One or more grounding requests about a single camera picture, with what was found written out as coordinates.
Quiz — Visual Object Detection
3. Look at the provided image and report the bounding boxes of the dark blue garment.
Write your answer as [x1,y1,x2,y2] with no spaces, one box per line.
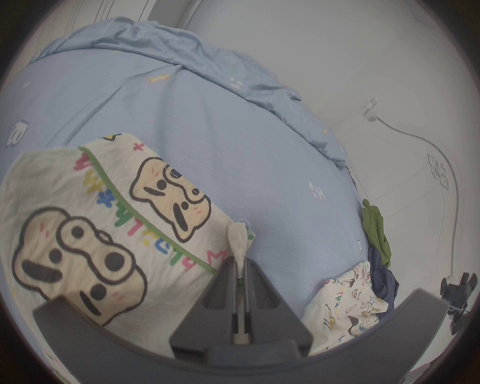
[367,245,400,322]

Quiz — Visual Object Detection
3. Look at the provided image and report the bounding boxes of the cream printed pyjama top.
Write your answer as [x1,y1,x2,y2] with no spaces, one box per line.
[0,132,391,361]

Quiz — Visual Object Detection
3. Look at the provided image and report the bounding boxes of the bed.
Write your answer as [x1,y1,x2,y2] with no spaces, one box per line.
[0,15,464,359]

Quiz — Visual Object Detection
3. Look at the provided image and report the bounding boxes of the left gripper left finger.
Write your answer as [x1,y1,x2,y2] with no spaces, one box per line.
[169,257,241,353]

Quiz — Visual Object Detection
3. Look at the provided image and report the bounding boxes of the white wardrobe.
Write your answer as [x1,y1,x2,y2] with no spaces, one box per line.
[60,0,160,32]

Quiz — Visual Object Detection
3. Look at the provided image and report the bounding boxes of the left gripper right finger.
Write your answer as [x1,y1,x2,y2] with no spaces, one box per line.
[242,259,314,353]

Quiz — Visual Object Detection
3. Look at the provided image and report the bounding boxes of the green shorts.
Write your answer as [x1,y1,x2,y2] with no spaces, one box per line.
[361,199,392,269]

